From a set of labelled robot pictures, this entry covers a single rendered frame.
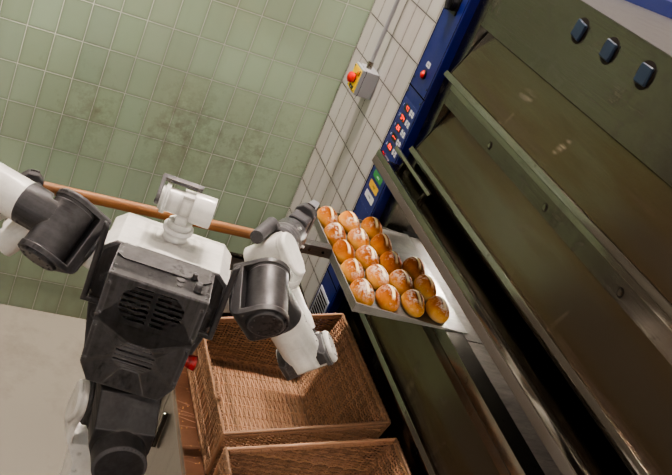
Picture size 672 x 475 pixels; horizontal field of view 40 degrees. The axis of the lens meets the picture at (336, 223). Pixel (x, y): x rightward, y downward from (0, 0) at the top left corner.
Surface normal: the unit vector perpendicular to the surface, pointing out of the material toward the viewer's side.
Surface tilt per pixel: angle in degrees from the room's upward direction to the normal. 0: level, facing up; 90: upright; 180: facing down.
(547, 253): 70
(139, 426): 45
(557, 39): 90
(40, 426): 0
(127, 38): 90
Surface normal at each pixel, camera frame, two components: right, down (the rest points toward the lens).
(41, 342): 0.37, -0.84
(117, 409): 0.43, -0.25
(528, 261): -0.72, -0.50
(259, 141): 0.23, 0.49
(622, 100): -0.90, -0.22
